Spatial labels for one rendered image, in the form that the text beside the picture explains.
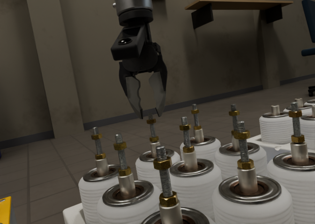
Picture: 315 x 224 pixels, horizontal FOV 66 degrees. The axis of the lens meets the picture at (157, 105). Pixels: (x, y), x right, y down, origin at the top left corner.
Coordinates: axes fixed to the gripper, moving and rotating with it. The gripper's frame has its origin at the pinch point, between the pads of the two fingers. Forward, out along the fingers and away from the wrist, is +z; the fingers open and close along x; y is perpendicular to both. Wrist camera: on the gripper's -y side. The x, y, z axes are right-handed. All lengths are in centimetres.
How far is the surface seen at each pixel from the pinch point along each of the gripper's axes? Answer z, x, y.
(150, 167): 10.3, 0.7, -4.0
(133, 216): 10.5, -0.1, -20.4
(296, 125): 3.7, -23.9, -10.5
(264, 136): 15.1, -27.8, 25.9
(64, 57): -46, 119, 189
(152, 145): 7.0, 0.3, -0.4
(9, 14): -94, 160, 174
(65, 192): 35, 51, 43
